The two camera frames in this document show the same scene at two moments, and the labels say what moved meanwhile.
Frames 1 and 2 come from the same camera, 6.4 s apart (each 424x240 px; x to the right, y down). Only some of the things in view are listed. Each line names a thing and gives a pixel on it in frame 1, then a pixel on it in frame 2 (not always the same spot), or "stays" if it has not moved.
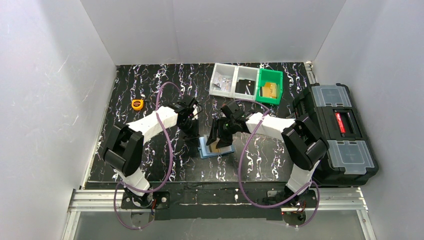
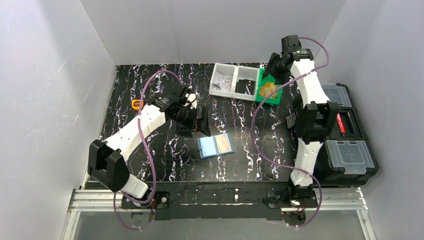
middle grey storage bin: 246,82 stays
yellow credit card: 214,149 → 265,90
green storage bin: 270,86 stays
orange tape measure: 137,104 stays
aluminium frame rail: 333,199 stays
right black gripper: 225,127 → 276,67
